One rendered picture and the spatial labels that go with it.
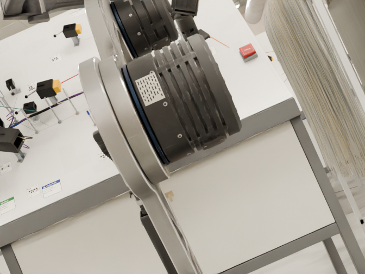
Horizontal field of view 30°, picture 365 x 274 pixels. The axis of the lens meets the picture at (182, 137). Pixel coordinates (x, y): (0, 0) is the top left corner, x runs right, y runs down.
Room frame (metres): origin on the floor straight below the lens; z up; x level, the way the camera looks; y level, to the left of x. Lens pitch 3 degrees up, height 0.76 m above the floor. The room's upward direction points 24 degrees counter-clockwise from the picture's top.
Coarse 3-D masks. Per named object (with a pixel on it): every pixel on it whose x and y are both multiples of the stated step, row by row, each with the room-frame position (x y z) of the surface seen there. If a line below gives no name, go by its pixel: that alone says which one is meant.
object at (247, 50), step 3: (246, 45) 2.56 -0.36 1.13; (249, 45) 2.55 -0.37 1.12; (240, 48) 2.56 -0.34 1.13; (243, 48) 2.55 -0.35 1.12; (246, 48) 2.55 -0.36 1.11; (249, 48) 2.54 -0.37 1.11; (252, 48) 2.54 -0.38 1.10; (240, 51) 2.56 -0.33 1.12; (243, 51) 2.54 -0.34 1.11; (246, 51) 2.54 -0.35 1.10; (249, 51) 2.54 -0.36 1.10; (252, 51) 2.53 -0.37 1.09; (255, 51) 2.53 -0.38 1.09; (243, 54) 2.53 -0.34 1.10; (246, 54) 2.53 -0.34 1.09; (249, 54) 2.54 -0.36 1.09
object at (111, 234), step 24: (72, 216) 2.43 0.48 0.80; (96, 216) 2.43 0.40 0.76; (120, 216) 2.43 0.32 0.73; (24, 240) 2.43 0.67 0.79; (48, 240) 2.43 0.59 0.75; (72, 240) 2.43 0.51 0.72; (96, 240) 2.43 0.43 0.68; (120, 240) 2.43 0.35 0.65; (144, 240) 2.43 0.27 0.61; (24, 264) 2.43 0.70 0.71; (48, 264) 2.43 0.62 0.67; (72, 264) 2.43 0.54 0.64; (96, 264) 2.43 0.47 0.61; (120, 264) 2.43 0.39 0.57; (144, 264) 2.43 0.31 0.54
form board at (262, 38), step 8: (264, 32) 5.91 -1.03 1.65; (264, 40) 5.85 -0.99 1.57; (264, 48) 5.79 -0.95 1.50; (272, 48) 5.76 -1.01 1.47; (272, 56) 5.71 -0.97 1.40; (336, 56) 5.49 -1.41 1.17; (352, 64) 5.39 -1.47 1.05; (280, 72) 5.57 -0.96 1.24; (360, 80) 5.27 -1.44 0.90; (288, 88) 5.44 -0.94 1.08; (328, 112) 5.22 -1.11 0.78; (288, 120) 5.21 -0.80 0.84; (304, 120) 5.23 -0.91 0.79; (312, 136) 5.23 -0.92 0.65; (320, 160) 5.23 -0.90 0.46; (328, 168) 5.21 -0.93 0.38
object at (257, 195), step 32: (288, 128) 2.43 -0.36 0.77; (224, 160) 2.43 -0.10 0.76; (256, 160) 2.43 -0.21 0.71; (288, 160) 2.43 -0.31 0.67; (192, 192) 2.43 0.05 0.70; (224, 192) 2.43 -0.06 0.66; (256, 192) 2.43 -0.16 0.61; (288, 192) 2.43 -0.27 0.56; (320, 192) 2.43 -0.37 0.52; (192, 224) 2.43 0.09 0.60; (224, 224) 2.43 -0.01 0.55; (256, 224) 2.43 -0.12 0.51; (288, 224) 2.43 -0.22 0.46; (320, 224) 2.43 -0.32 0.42; (224, 256) 2.43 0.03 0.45; (256, 256) 2.43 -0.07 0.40
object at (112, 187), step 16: (272, 112) 2.39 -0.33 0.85; (288, 112) 2.39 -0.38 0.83; (256, 128) 2.39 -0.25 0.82; (224, 144) 2.39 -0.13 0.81; (192, 160) 2.39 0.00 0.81; (80, 192) 2.39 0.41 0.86; (96, 192) 2.39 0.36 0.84; (112, 192) 2.39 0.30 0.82; (48, 208) 2.39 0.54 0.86; (64, 208) 2.39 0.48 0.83; (80, 208) 2.39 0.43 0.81; (16, 224) 2.39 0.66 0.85; (32, 224) 2.39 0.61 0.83; (48, 224) 2.39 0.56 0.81; (0, 240) 2.39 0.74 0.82
